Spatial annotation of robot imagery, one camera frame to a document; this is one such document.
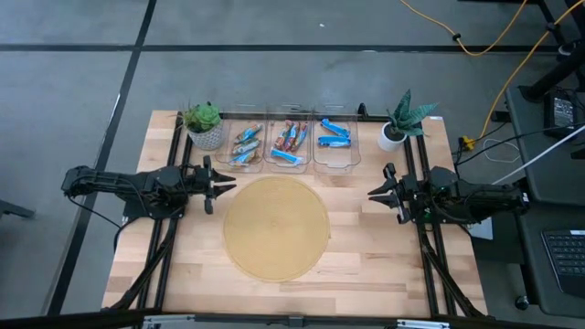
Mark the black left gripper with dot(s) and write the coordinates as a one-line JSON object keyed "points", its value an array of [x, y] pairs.
{"points": [[196, 183]]}

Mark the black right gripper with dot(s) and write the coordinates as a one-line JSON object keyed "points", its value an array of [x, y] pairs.
{"points": [[407, 196]]}

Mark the silver granola bar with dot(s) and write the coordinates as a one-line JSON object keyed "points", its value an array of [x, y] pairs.
{"points": [[246, 146]]}

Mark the blue and orange granola bar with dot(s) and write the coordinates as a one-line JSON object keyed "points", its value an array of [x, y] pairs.
{"points": [[249, 133]]}

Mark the blue chocolate chip granola bar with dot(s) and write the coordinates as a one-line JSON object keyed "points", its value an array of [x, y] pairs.
{"points": [[334, 141]]}

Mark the blue and brown Chewy bar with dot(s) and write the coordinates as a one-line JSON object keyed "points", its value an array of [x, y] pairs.
{"points": [[279, 137]]}

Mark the red and blue Chewy bar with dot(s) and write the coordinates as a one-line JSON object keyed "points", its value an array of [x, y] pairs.
{"points": [[291, 136], [301, 135]]}

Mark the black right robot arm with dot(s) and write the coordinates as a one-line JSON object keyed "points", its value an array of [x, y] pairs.
{"points": [[480, 196]]}

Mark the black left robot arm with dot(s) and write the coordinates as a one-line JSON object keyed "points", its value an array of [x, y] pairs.
{"points": [[114, 180]]}

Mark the clear plastic bin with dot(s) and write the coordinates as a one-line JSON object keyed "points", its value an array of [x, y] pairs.
{"points": [[224, 157], [301, 162], [336, 157]]}

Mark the succulent in patterned white pot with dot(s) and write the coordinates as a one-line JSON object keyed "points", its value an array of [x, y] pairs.
{"points": [[205, 137]]}

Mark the snake plant in white pot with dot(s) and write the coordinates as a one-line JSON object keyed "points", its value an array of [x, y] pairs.
{"points": [[392, 139]]}

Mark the round woven yellow placemat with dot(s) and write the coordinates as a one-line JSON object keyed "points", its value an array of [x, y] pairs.
{"points": [[274, 228]]}

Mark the white paper sheet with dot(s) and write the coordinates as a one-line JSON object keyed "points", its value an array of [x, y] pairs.
{"points": [[482, 230]]}

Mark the black aluminium table beam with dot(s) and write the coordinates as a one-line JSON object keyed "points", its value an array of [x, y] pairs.
{"points": [[228, 318]]}

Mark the small black plug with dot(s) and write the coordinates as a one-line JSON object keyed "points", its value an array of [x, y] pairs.
{"points": [[500, 116]]}

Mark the white rod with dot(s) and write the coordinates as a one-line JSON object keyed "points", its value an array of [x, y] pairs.
{"points": [[539, 159]]}

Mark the dark grey desk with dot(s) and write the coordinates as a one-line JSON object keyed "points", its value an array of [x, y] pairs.
{"points": [[548, 183]]}

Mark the black caster wheel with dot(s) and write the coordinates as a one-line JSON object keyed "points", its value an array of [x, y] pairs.
{"points": [[522, 302]]}

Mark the black keyboard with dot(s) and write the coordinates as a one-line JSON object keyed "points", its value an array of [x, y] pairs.
{"points": [[566, 256]]}

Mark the black power brick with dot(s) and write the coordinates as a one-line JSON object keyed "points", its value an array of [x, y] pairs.
{"points": [[563, 112]]}

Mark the black desk leg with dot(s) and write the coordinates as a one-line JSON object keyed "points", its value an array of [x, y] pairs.
{"points": [[548, 80]]}

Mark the black aluminium cross rail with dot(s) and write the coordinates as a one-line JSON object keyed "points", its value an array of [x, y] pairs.
{"points": [[370, 117]]}

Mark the black aluminium frame rails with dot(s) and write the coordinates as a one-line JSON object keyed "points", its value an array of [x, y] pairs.
{"points": [[164, 274], [428, 274]]}

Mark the silver aluminium bracket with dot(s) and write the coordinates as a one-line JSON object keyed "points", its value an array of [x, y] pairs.
{"points": [[422, 324], [166, 321]]}

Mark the black table-level camera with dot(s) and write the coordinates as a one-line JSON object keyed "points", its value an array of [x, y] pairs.
{"points": [[295, 321]]}

